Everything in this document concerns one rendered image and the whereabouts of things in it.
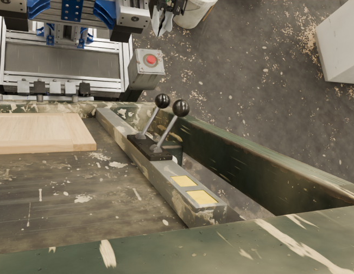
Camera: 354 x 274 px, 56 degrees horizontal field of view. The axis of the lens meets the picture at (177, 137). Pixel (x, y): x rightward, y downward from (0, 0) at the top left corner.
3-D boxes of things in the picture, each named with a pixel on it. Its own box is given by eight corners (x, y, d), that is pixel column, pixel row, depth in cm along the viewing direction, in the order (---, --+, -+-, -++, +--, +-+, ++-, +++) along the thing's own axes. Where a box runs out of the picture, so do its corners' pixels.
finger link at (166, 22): (160, 44, 95) (168, 13, 89) (156, 33, 99) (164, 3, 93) (171, 45, 96) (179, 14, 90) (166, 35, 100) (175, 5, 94)
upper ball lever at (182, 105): (157, 156, 73) (189, 103, 73) (163, 161, 70) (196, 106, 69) (143, 149, 71) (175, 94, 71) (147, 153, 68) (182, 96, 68)
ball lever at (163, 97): (142, 143, 84) (170, 97, 84) (146, 147, 80) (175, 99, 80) (129, 136, 82) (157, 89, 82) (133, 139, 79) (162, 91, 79)
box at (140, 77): (150, 68, 164) (162, 49, 148) (153, 91, 160) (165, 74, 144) (126, 67, 159) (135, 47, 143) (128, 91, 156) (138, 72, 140)
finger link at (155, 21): (150, 42, 94) (157, 11, 88) (146, 32, 98) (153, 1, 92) (160, 44, 95) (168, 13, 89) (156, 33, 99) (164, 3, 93)
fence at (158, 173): (108, 117, 135) (108, 107, 134) (225, 229, 49) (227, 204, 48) (95, 117, 133) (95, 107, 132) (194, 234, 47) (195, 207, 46)
